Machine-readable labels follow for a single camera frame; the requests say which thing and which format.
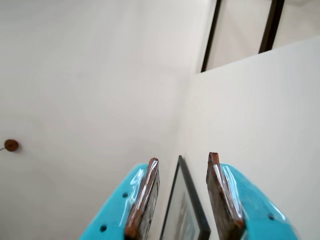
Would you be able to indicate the brown round ceiling mount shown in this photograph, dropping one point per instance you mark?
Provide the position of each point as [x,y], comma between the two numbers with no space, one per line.
[11,145]

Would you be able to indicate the dark window frame bar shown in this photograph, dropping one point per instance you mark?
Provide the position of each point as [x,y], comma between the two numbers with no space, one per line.
[271,25]

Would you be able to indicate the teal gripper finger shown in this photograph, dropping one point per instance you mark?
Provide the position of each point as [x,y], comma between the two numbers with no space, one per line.
[250,212]
[117,207]

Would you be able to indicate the black framed picture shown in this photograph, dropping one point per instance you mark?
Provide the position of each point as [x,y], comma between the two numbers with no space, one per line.
[185,212]

